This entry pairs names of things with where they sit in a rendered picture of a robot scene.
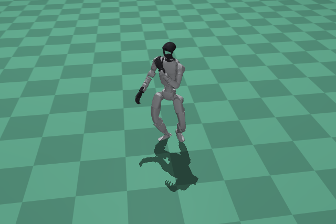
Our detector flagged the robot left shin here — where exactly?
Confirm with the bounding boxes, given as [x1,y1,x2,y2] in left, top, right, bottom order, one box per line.
[177,127,186,133]

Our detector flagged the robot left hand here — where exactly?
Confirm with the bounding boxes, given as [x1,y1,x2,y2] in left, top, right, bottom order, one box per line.
[154,56,165,73]

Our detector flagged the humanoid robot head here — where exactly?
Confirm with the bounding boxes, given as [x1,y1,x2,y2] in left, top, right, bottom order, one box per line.
[162,42,176,62]

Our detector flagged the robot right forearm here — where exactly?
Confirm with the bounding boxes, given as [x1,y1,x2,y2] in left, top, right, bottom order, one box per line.
[141,71,152,92]

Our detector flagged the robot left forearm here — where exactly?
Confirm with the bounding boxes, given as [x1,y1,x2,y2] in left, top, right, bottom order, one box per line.
[159,70,179,88]

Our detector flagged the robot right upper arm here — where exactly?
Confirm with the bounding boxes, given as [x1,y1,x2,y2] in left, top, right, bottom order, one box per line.
[148,56,159,78]

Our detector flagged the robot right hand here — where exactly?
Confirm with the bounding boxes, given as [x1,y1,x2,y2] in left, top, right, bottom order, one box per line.
[135,87,144,104]

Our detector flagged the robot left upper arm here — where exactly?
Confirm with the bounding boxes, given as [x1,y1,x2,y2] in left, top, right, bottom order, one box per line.
[171,63,185,89]

